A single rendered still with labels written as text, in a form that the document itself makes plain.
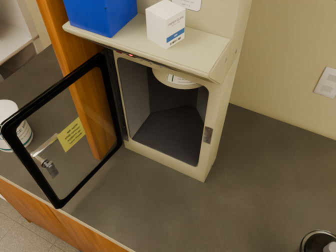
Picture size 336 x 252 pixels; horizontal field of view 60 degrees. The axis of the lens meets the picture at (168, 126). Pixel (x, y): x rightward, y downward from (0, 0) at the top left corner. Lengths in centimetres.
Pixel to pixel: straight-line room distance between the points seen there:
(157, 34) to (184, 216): 60
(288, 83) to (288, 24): 23
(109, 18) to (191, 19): 16
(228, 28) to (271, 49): 53
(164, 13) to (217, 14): 10
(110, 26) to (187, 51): 15
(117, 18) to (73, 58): 23
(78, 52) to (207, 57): 37
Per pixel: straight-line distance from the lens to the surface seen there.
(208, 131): 79
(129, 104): 92
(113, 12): 57
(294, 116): 127
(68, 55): 77
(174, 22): 54
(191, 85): 75
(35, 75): 150
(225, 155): 109
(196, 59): 53
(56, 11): 71
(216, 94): 69
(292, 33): 106
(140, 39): 58
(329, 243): 74
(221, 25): 58
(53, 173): 82
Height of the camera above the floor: 183
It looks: 51 degrees down
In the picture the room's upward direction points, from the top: straight up
